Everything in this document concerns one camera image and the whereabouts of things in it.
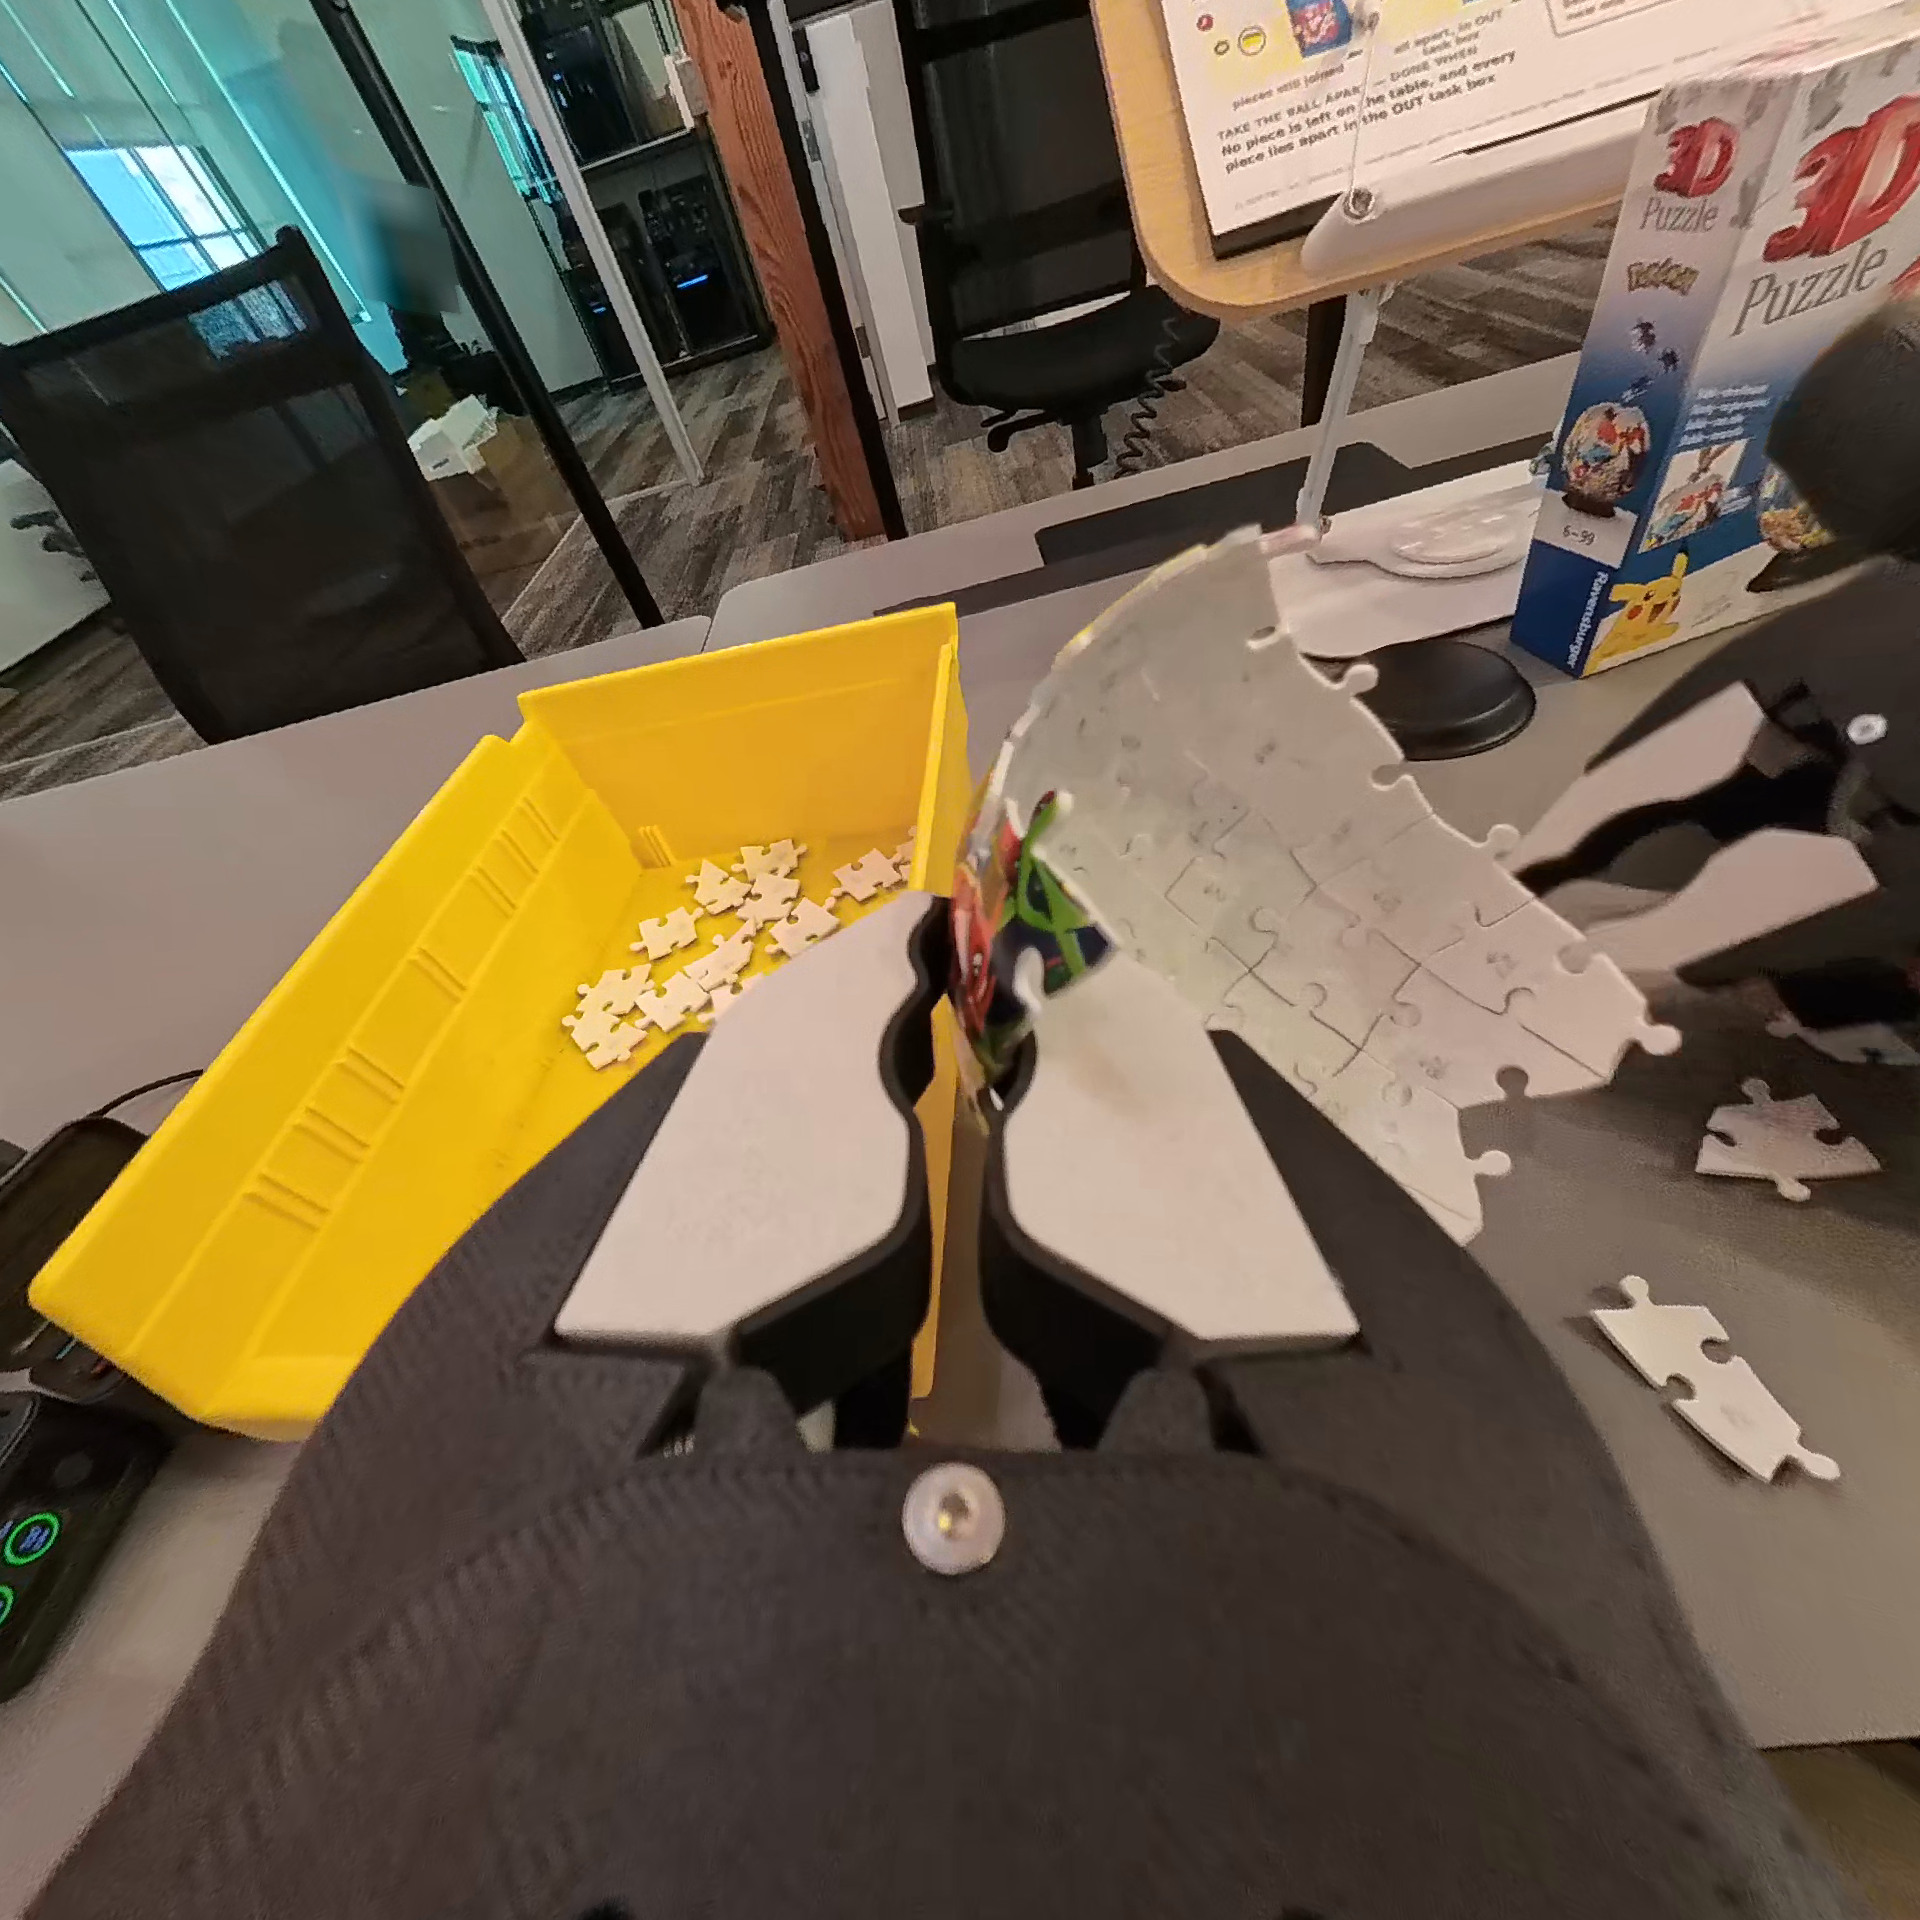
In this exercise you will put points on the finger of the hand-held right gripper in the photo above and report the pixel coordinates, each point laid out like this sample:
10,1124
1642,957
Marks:
1755,901
1665,780

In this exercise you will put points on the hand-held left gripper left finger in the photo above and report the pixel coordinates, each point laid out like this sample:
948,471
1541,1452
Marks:
749,1184

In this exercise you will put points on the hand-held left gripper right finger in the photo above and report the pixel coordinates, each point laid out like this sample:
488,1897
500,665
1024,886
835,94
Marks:
1171,1200

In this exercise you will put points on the single white puzzle piece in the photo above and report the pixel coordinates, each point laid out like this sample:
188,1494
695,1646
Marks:
1852,1043

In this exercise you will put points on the unfinished puzzle ball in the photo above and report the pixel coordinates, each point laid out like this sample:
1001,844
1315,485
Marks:
1276,839

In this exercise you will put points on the heap of white puzzle pieces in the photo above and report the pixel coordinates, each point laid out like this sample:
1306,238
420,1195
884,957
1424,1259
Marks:
674,990

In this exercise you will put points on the black round ball stand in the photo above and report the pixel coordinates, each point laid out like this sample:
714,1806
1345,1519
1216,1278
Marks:
1464,697

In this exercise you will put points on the scattered loose white puzzle pieces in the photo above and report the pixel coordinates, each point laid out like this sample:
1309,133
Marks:
1785,1142

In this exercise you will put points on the blue puzzle box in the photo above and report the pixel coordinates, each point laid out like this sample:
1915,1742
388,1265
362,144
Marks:
1680,375

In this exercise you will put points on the yellow plastic bin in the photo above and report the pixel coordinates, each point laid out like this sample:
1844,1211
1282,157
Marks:
375,1051

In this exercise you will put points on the black charger device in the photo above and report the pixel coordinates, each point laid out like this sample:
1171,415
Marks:
59,1245

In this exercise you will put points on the light wooden table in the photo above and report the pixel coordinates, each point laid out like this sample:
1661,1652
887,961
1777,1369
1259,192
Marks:
1171,224

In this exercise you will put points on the black timer device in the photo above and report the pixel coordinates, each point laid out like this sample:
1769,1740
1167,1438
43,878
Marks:
75,1529

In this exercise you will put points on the black mesh office chair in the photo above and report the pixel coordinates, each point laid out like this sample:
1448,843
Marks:
255,525

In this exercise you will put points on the brown wooden pillar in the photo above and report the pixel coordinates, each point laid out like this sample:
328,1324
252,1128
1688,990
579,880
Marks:
779,224

